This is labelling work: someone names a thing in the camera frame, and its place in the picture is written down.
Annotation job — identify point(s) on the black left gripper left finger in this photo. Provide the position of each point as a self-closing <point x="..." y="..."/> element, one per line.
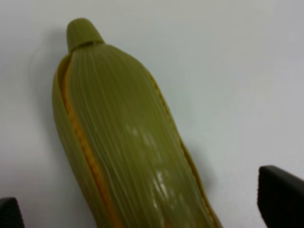
<point x="10" y="214"/>

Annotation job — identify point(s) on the toy corn cob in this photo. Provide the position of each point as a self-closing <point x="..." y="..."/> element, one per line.
<point x="121" y="140"/>

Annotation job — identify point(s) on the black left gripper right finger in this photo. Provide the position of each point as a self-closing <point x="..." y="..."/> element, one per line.
<point x="280" y="198"/>

